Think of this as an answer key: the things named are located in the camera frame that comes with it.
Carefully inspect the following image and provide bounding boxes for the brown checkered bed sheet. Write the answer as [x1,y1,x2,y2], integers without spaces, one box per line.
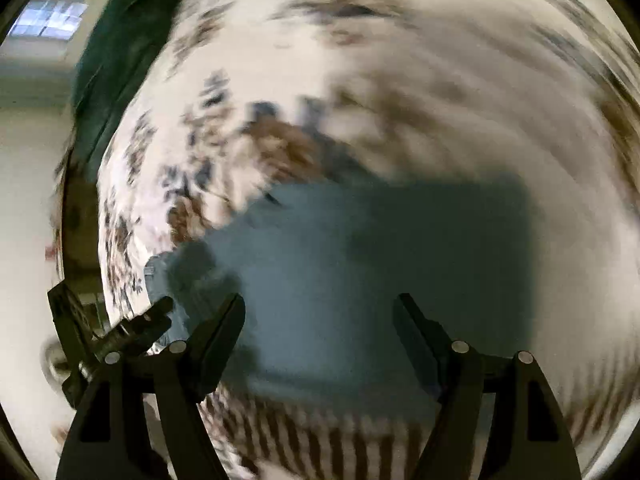
[198,350,639,479]

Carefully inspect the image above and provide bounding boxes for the dark teal folded garment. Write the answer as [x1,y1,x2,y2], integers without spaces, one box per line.
[70,0,180,183]

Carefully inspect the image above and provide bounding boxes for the floral white bed blanket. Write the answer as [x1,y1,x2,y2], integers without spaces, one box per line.
[96,0,640,480]

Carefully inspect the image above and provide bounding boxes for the blue denim jeans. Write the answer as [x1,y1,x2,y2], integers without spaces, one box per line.
[144,177,533,410]

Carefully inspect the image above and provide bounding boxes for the white framed window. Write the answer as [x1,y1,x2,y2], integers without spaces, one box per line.
[6,0,87,41]

